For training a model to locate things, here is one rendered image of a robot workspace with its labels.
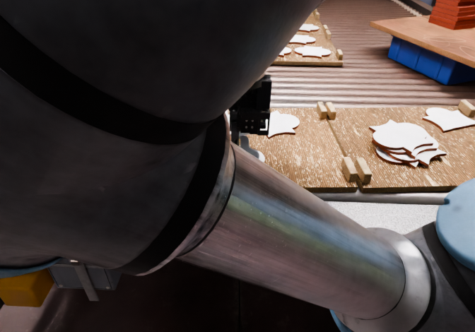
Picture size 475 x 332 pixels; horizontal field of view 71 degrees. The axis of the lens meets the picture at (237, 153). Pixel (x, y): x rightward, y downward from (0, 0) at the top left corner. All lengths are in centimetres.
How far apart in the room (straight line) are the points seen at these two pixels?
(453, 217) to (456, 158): 52
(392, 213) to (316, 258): 49
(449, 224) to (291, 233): 22
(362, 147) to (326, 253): 62
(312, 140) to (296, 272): 63
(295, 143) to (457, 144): 40
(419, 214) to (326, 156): 23
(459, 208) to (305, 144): 49
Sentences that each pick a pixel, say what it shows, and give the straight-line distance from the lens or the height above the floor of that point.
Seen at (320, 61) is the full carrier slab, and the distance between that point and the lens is 137.
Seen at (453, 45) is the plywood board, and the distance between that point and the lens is 138.
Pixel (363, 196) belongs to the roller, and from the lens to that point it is 76.
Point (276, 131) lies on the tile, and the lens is 86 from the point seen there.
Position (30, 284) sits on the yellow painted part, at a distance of 96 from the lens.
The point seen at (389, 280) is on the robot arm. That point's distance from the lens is 35.
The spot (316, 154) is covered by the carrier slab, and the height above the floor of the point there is 94.
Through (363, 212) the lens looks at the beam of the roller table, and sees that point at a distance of 72.
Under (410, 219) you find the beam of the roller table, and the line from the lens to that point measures 74.
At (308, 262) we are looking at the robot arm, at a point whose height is 120.
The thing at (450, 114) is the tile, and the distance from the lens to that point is 110.
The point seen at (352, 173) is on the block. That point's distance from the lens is 73.
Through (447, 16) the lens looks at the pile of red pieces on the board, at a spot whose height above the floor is 108.
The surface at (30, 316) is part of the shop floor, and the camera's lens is 182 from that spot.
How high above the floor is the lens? 140
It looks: 36 degrees down
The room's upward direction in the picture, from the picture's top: straight up
